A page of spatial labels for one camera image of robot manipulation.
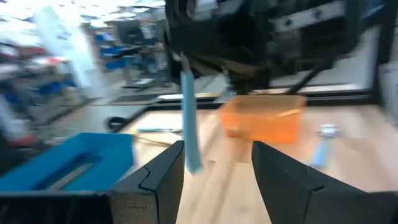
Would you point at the orange translucent plastic bin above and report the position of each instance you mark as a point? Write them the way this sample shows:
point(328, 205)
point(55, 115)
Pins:
point(264, 127)

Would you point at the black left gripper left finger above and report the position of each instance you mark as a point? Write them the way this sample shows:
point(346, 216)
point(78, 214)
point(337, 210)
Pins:
point(161, 174)

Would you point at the gold spoon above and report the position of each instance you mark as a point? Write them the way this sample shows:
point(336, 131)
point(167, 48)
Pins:
point(71, 175)

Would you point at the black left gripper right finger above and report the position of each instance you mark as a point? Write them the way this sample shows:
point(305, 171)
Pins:
point(289, 193)

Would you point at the blue plastic bin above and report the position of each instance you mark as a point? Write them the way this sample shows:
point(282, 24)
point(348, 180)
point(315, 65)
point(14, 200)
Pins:
point(102, 155)

